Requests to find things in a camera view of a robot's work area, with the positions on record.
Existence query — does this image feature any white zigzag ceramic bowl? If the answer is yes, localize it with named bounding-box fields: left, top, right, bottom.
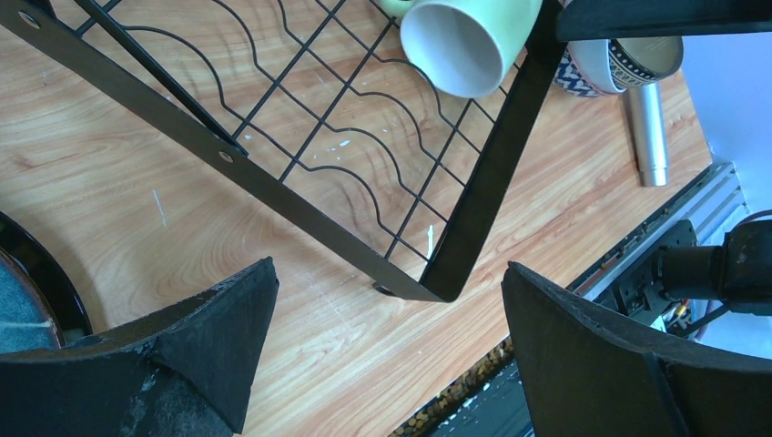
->
left=553, top=39, right=625, bottom=97

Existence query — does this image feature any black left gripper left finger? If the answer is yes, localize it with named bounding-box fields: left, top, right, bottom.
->
left=1, top=258, right=279, bottom=436

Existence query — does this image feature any light green mug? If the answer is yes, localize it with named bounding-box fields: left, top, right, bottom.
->
left=379, top=0, right=543, bottom=98

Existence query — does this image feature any silver microphone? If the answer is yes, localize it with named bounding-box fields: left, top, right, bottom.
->
left=624, top=83, right=669, bottom=188

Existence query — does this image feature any black wire dish rack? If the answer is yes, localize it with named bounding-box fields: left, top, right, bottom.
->
left=1, top=1, right=557, bottom=302

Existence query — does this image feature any blue-grey ceramic plate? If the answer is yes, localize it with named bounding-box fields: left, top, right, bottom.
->
left=1, top=214, right=93, bottom=354

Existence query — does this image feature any patterned ceramic bowl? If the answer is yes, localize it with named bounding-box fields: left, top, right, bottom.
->
left=608, top=36, right=684, bottom=88

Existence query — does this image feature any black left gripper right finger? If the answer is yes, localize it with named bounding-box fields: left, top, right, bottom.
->
left=502, top=262, right=771, bottom=436

